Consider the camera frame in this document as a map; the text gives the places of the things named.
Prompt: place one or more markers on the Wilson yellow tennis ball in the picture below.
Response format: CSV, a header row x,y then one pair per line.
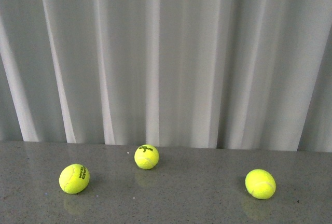
x,y
146,157

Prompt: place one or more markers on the Head Team yellow tennis ball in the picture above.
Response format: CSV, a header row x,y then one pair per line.
x,y
74,178

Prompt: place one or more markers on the plain yellow tennis ball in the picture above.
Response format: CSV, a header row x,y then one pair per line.
x,y
260,184

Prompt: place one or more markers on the white pleated curtain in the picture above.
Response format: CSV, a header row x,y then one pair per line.
x,y
233,74

